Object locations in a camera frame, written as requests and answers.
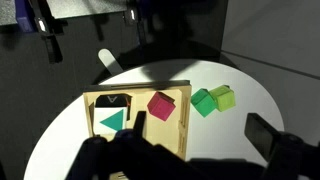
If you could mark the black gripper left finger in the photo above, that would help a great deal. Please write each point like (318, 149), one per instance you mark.
(139, 123)

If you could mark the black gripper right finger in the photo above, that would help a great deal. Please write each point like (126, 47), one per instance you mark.
(261, 135)

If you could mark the white foam cube teal triangle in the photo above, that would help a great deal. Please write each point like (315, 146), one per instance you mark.
(111, 112)

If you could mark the magenta foam cube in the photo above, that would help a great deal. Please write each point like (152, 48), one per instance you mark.
(161, 106)

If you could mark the wooden tray box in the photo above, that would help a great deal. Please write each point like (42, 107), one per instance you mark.
(172, 133)

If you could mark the lime green foam cube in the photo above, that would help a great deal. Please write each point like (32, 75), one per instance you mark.
(224, 97)

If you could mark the white table leg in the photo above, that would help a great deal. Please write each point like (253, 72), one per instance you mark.
(110, 62)

